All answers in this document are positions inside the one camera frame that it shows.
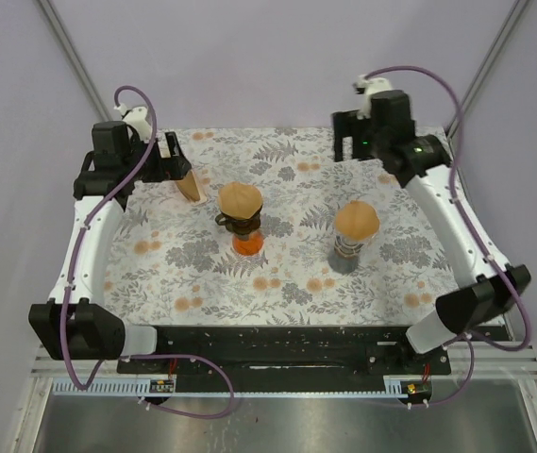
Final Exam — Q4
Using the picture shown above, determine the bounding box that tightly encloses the purple cable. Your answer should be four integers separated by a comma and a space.
59, 85, 235, 419
360, 66, 532, 410

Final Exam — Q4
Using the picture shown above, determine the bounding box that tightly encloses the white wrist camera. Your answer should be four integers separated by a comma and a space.
353, 75, 393, 120
113, 103, 153, 143

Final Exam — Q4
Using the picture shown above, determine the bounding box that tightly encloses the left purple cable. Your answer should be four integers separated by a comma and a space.
59, 85, 235, 419

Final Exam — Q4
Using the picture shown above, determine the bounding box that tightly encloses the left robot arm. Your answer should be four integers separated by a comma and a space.
28, 121, 192, 373

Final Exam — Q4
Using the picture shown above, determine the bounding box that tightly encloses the brown paper coffee filter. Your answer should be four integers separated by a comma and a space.
334, 200, 380, 225

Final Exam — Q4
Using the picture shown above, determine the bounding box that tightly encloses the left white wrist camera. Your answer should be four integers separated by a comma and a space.
113, 103, 153, 143

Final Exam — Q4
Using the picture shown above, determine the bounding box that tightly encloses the brown coffee filter stack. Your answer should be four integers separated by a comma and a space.
176, 170, 207, 204

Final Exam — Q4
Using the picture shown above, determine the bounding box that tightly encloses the dark green dripper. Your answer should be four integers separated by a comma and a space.
214, 210, 261, 236

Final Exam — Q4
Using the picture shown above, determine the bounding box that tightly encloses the glass coffee carafe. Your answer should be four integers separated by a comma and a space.
327, 236, 363, 275

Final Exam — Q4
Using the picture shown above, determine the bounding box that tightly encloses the floral tablecloth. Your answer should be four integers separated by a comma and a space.
104, 127, 457, 325

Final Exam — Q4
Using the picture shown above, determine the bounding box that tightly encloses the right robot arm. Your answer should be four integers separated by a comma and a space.
331, 90, 531, 374

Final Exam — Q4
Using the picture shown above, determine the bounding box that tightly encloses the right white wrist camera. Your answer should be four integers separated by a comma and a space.
353, 75, 393, 120

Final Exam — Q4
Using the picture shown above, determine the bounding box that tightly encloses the white slotted cable duct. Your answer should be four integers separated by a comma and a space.
52, 375, 425, 399

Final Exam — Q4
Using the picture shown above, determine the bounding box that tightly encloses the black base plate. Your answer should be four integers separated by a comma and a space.
116, 325, 451, 378

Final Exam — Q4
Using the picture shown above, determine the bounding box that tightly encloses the glass of orange liquid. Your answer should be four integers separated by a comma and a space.
232, 230, 264, 257

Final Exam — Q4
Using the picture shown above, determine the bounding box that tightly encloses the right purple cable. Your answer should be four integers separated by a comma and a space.
360, 66, 532, 410

